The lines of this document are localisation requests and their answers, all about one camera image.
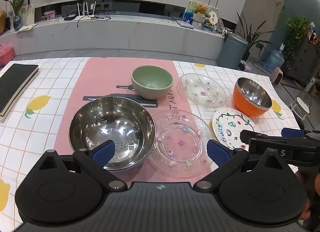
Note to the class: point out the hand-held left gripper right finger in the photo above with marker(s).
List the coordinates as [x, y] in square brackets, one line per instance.
[217, 150]

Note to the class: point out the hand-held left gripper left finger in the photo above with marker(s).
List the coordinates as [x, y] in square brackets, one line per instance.
[103, 150]

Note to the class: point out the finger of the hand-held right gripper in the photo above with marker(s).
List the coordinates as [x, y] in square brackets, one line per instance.
[246, 135]
[292, 132]

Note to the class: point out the white fruit print plate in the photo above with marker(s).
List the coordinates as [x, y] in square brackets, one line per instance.
[230, 127]

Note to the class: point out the orange steel bowl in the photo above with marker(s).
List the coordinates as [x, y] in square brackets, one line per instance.
[243, 107]

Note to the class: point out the large stainless steel bowl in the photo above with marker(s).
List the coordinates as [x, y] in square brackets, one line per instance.
[100, 122]

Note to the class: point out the large clear glass plate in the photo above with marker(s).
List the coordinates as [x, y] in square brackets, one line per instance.
[180, 132]

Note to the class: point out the small clear glass plate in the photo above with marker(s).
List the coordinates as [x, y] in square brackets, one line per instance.
[202, 92]

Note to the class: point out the green ceramic bowl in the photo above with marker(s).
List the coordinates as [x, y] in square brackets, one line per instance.
[150, 82]

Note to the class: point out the person's right hand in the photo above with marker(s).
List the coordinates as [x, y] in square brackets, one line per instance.
[303, 184]

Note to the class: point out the pink heater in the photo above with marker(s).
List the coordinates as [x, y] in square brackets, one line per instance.
[277, 76]

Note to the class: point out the pink printed placemat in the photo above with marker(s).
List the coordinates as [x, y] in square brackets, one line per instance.
[105, 77]

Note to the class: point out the blue water bottle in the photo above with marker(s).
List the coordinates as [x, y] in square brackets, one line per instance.
[274, 61]

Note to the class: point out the grey cabinet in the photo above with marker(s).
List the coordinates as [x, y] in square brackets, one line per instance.
[305, 59]

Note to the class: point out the grey trash can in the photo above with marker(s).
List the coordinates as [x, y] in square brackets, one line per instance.
[231, 52]

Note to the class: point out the tall leafy floor plant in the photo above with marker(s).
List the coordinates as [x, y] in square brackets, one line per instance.
[251, 37]

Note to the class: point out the potted ivy plant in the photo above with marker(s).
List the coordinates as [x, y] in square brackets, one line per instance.
[297, 32]

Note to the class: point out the black notebook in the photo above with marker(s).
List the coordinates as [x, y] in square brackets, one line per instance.
[15, 84]

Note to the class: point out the white round fan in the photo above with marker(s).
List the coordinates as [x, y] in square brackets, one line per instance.
[213, 17]

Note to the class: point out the tablet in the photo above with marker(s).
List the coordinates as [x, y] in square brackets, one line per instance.
[185, 24]

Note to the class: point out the teddy bear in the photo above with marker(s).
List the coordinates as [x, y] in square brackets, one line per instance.
[200, 12]

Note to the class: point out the red plastic box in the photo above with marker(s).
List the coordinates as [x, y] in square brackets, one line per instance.
[6, 54]

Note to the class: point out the white router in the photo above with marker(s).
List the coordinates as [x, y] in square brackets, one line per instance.
[87, 13]

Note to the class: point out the green picture card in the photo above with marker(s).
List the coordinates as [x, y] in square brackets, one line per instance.
[188, 9]

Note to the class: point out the papers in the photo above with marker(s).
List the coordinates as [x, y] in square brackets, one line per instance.
[26, 27]

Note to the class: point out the green plant in blue vase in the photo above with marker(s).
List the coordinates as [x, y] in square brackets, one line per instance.
[18, 21]

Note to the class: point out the white printed container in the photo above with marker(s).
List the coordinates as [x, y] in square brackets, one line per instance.
[28, 14]

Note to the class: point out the gold vase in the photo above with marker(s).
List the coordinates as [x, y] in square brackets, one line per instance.
[2, 22]

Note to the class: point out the small photo frame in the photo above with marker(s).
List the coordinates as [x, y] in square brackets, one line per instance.
[50, 15]

